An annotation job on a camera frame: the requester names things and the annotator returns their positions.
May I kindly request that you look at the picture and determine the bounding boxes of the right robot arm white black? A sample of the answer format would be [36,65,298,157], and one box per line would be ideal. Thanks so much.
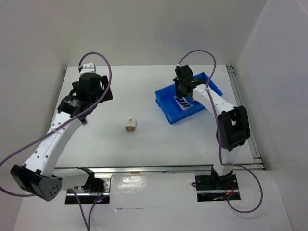
[174,64,250,189]

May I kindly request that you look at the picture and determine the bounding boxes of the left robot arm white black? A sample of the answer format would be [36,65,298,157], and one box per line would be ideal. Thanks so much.
[10,73,113,201]

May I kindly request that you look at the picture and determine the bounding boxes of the blue plastic divided bin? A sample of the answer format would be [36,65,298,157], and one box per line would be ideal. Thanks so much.
[155,71,223,125]

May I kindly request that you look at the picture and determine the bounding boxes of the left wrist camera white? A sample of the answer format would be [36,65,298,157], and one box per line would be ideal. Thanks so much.
[78,63,96,75]

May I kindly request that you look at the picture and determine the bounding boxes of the aluminium rail front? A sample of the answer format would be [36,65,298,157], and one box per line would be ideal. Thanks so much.
[51,164,216,176]

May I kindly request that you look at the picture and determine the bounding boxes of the aluminium rail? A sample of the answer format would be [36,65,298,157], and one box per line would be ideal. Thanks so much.
[51,164,216,176]
[226,65,265,170]

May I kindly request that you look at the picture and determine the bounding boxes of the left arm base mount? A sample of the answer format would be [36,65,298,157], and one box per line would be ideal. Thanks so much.
[73,174,112,205]

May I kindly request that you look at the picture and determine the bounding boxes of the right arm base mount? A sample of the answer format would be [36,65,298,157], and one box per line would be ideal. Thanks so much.
[191,174,241,202]

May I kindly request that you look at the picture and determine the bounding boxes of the aluminium rail right side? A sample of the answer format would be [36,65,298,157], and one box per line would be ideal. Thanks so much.
[226,65,265,170]

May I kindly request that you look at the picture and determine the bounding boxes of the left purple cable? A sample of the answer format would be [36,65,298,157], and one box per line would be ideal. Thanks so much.
[0,51,113,231]

